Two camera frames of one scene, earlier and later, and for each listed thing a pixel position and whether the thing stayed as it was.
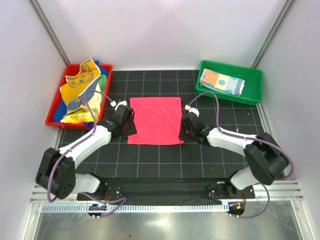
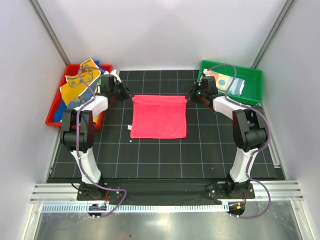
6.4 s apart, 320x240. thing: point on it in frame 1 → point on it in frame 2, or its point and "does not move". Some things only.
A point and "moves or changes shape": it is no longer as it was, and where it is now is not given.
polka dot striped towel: (222, 83) does not move
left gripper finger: (129, 129) → (114, 100)
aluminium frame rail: (290, 191) does not move
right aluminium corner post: (287, 8) does not move
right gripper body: (189, 132) → (201, 93)
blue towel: (60, 112) does not move
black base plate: (112, 189) does not move
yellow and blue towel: (82, 85) does not move
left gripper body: (125, 123) → (117, 90)
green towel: (102, 82) does not move
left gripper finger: (132, 115) → (126, 91)
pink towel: (158, 120) moves or changes shape
